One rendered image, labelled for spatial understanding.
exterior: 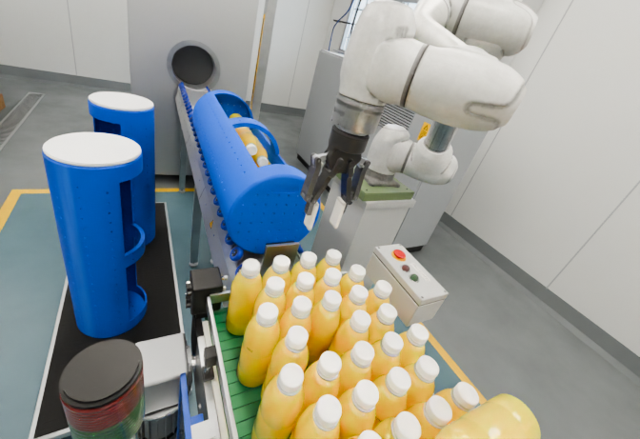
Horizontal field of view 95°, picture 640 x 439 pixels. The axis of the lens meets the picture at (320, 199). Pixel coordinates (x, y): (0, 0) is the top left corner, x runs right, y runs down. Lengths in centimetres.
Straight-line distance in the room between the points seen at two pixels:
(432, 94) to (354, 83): 13
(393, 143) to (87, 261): 132
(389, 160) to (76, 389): 126
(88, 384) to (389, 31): 55
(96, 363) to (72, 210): 98
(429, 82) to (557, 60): 307
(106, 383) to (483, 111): 55
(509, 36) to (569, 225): 250
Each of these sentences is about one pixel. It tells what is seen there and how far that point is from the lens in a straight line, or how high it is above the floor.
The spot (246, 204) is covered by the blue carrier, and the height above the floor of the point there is 114.
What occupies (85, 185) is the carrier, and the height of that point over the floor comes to 96.
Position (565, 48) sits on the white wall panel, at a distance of 356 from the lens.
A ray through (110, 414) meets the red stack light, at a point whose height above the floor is 123.
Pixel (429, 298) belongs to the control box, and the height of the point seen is 110.
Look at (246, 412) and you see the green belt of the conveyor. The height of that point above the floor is 90.
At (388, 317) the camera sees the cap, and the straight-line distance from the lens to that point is 69.
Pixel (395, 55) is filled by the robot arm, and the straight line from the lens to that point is 52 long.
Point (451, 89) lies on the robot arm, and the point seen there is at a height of 156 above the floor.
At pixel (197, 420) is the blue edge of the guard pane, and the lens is 74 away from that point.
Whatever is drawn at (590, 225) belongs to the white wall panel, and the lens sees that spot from 331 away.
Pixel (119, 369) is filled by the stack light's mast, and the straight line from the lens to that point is 37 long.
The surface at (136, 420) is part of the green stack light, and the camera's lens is 43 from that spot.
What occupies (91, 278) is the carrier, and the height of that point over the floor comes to 53.
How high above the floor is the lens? 157
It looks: 28 degrees down
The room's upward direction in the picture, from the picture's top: 17 degrees clockwise
